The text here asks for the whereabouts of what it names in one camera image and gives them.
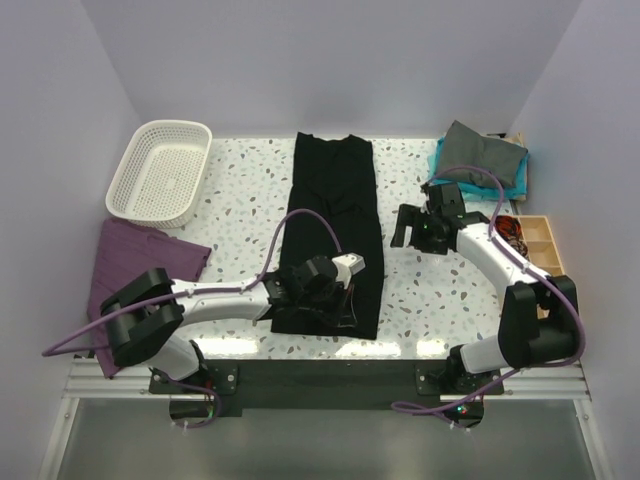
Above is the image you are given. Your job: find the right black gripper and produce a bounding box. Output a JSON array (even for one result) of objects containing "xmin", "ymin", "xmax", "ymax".
[{"xmin": 390, "ymin": 203, "xmax": 447, "ymax": 255}]

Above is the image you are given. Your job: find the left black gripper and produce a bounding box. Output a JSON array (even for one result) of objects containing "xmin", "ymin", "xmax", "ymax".
[{"xmin": 298, "ymin": 277, "xmax": 356, "ymax": 327}]

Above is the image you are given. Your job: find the black t shirt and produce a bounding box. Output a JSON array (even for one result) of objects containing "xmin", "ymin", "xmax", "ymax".
[{"xmin": 271, "ymin": 133, "xmax": 385, "ymax": 340}]

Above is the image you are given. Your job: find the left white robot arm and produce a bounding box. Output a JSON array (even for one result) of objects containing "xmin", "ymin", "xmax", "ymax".
[{"xmin": 101, "ymin": 253, "xmax": 365, "ymax": 392}]

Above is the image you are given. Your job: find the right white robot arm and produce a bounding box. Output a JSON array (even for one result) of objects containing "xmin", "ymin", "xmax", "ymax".
[{"xmin": 391, "ymin": 183, "xmax": 585, "ymax": 393}]

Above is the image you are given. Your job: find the teal folded t shirt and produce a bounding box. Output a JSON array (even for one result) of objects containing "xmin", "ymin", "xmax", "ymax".
[{"xmin": 427, "ymin": 137, "xmax": 530, "ymax": 201}]

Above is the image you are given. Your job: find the grey folded t shirt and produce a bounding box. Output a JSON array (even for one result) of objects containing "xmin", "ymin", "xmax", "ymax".
[{"xmin": 434, "ymin": 120, "xmax": 528, "ymax": 188}]

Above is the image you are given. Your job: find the red patterned cloth in tray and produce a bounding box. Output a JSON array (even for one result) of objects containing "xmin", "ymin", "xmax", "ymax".
[{"xmin": 495, "ymin": 215, "xmax": 529, "ymax": 259}]

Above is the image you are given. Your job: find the wooden compartment tray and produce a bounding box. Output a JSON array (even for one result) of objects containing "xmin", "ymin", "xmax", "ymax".
[{"xmin": 497, "ymin": 214, "xmax": 569, "ymax": 316}]

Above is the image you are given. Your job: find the white plastic basket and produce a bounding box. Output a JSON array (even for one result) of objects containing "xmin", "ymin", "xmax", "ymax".
[{"xmin": 105, "ymin": 120, "xmax": 213, "ymax": 229}]

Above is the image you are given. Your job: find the purple cloth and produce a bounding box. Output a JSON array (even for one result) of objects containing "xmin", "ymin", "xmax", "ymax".
[{"xmin": 87, "ymin": 218, "xmax": 213, "ymax": 379}]

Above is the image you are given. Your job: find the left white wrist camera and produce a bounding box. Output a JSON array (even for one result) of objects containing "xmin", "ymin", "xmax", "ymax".
[{"xmin": 332, "ymin": 253, "xmax": 366, "ymax": 287}]

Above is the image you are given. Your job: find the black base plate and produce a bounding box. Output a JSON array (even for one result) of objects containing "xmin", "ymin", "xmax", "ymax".
[{"xmin": 149, "ymin": 359, "xmax": 504, "ymax": 420}]

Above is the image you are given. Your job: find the aluminium rail frame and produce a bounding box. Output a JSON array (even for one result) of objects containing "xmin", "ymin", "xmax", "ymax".
[{"xmin": 37, "ymin": 332, "xmax": 614, "ymax": 480}]

